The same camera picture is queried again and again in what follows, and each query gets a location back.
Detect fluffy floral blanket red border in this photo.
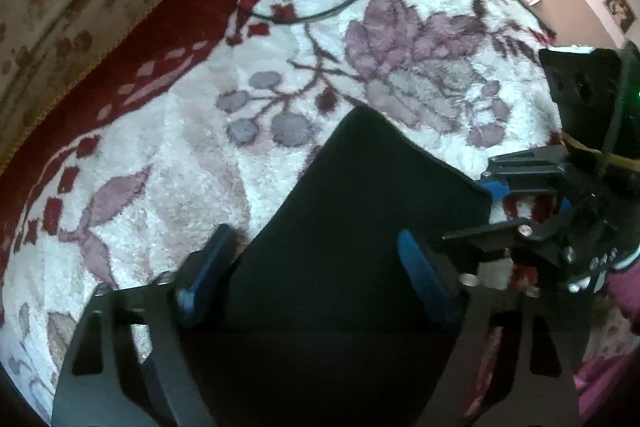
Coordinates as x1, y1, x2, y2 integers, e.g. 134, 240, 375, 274
0, 0, 628, 423

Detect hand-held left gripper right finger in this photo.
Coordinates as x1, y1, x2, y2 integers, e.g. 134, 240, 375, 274
397, 228, 583, 427

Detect small framed wall picture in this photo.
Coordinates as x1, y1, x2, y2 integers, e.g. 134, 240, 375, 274
602, 0, 637, 32

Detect black pants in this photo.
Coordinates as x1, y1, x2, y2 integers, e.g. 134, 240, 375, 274
215, 106, 493, 427

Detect pink clothing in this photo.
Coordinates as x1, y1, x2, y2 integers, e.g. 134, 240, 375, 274
570, 252, 640, 408

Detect thick black gripper cable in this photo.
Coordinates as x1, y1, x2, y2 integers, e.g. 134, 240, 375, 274
597, 39, 633, 178

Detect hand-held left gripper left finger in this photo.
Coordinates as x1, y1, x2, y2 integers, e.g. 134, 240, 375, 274
50, 223, 240, 427

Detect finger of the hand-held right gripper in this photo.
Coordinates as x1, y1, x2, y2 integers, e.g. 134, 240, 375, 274
441, 204, 578, 270
480, 146, 573, 200

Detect cream floral bed sheet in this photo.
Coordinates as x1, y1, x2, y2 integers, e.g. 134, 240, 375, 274
0, 0, 221, 168

